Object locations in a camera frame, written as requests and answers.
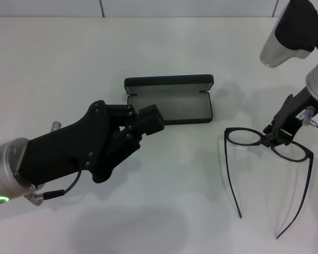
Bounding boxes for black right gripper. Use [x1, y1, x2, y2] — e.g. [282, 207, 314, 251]
[262, 86, 318, 148]

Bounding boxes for grey right wrist cable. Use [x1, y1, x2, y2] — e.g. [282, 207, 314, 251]
[301, 105, 318, 131]

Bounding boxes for black glasses case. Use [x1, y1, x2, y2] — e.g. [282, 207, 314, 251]
[123, 74, 215, 125]

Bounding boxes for dark left wrist cable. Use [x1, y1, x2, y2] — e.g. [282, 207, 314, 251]
[28, 169, 83, 206]

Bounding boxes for black glasses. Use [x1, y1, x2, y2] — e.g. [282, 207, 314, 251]
[224, 126, 315, 240]

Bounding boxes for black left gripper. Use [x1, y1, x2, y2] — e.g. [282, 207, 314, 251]
[17, 100, 122, 186]

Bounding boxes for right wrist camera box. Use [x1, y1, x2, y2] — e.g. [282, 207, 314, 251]
[259, 0, 318, 69]

